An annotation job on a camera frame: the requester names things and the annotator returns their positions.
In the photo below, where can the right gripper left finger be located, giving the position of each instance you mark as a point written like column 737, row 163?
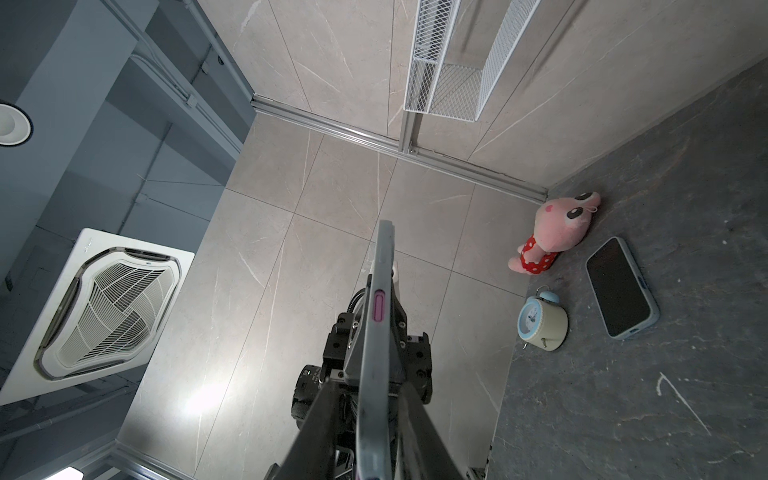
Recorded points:
column 312, row 455

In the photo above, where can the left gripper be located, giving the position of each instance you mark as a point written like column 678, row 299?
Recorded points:
column 410, row 361

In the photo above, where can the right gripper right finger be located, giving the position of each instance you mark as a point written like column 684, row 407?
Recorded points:
column 421, row 453

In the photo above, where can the white wire mesh basket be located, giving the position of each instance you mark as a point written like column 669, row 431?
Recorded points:
column 455, row 65

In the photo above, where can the small cream alarm clock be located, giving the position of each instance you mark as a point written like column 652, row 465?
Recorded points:
column 542, row 321

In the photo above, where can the pink plush toy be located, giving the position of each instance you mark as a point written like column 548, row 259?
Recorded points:
column 559, row 225

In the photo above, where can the phone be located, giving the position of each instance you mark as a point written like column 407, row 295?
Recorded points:
column 373, row 459
column 624, row 299

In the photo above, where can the fluorescent tube light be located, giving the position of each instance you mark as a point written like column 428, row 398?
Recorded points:
column 68, row 473

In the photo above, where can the ceiling air conditioner unit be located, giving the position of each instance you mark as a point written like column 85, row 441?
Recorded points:
column 105, row 314

